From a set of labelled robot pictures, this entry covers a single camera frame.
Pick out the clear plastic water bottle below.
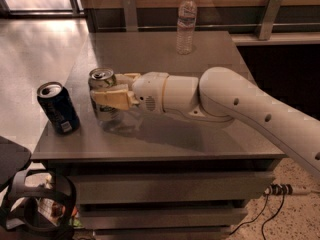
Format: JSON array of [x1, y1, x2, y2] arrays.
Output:
[[176, 0, 197, 55]]

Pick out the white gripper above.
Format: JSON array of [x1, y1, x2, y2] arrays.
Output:
[[90, 72, 169, 114]]

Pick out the right metal wall bracket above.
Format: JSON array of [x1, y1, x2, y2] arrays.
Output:
[[256, 0, 283, 41]]

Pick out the metal wall rail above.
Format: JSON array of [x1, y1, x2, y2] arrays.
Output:
[[97, 23, 320, 33]]

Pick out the window frame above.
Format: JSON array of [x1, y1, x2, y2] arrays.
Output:
[[0, 0, 83, 18]]

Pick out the black cable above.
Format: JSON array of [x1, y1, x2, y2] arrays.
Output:
[[229, 193, 270, 236], [260, 192, 286, 240]]

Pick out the white green 7up can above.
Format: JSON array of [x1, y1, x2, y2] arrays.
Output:
[[88, 68, 119, 122]]

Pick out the metal wall bracket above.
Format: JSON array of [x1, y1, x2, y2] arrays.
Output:
[[256, 0, 283, 41], [122, 0, 138, 32]]

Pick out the black office chair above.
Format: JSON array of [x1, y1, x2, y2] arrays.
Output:
[[0, 137, 76, 240]]

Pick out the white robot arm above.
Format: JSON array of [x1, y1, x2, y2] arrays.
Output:
[[90, 67, 320, 178]]

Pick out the white power strip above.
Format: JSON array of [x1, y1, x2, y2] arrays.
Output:
[[263, 183, 313, 197]]

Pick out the blue pepsi can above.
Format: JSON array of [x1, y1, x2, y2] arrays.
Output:
[[37, 82, 80, 135]]

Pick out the left metal wall bracket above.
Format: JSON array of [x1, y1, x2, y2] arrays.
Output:
[[122, 0, 138, 32]]

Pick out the grey drawer cabinet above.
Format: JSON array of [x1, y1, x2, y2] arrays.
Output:
[[32, 31, 284, 240]]

